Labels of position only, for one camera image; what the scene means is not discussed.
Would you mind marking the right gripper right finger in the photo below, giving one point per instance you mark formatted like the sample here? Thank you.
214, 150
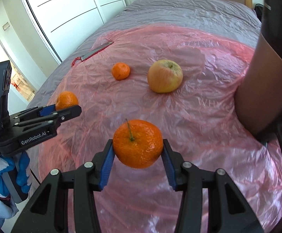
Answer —
228, 210

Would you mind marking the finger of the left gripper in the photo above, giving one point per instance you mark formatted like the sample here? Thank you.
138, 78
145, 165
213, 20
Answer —
34, 112
60, 115

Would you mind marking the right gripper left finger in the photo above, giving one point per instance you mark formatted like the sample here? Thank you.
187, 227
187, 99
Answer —
47, 210

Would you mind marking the mandarin with stem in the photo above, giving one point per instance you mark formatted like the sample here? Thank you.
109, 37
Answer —
137, 143

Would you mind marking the large red-green apple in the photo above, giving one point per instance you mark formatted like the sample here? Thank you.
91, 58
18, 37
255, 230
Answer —
164, 76

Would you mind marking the blue gloved left hand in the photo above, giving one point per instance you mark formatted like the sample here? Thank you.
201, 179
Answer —
15, 175

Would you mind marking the pink plastic sheet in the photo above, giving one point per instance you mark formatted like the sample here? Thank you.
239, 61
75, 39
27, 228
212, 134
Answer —
198, 118

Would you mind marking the white wardrobe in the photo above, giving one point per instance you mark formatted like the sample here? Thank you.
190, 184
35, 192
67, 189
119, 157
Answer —
67, 23

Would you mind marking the black backpack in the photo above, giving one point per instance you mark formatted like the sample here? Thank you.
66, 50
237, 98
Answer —
259, 9

